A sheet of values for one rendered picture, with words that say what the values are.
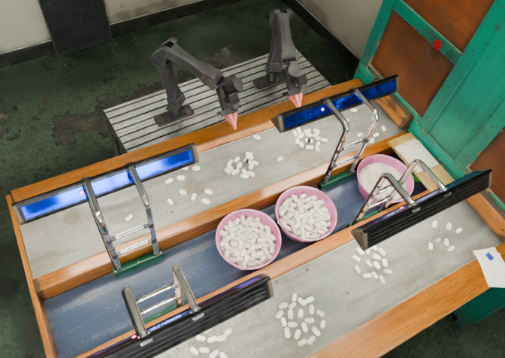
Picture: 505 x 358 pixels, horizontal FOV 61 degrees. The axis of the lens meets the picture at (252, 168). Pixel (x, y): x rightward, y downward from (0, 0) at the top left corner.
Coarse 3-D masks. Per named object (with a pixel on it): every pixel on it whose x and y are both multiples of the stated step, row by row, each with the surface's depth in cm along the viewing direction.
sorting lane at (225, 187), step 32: (320, 128) 216; (352, 128) 218; (224, 160) 198; (256, 160) 200; (288, 160) 201; (320, 160) 203; (128, 192) 183; (160, 192) 184; (192, 192) 186; (224, 192) 188; (32, 224) 170; (64, 224) 171; (128, 224) 174; (160, 224) 175; (32, 256) 162; (64, 256) 163
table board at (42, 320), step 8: (8, 200) 175; (16, 224) 169; (16, 232) 167; (24, 248) 164; (24, 256) 162; (24, 264) 160; (32, 280) 157; (32, 288) 155; (32, 296) 154; (40, 304) 153; (40, 312) 151; (40, 320) 149; (40, 328) 148; (48, 328) 152; (48, 336) 147; (48, 344) 145; (48, 352) 144
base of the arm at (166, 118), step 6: (180, 108) 222; (186, 108) 222; (162, 114) 218; (168, 114) 216; (174, 114) 214; (180, 114) 218; (186, 114) 220; (192, 114) 221; (156, 120) 215; (162, 120) 216; (168, 120) 216; (174, 120) 217
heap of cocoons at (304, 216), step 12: (288, 204) 188; (300, 204) 187; (312, 204) 188; (288, 216) 183; (300, 216) 184; (312, 216) 186; (324, 216) 187; (288, 228) 180; (300, 228) 181; (312, 228) 183; (324, 228) 182
